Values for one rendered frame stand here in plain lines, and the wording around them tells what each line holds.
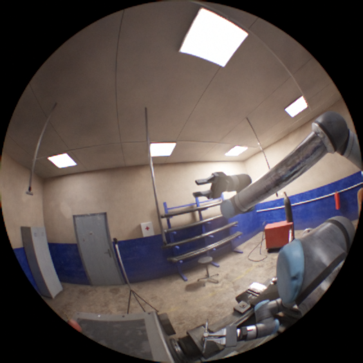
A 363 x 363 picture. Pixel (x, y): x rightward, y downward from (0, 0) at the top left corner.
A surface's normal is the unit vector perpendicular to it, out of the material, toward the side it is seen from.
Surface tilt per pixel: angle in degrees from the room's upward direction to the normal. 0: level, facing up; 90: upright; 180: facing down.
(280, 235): 90
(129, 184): 90
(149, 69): 180
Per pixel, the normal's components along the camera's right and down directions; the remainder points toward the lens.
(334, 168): -0.92, 0.11
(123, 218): 0.33, -0.28
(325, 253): -0.45, -0.89
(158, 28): 0.20, 0.95
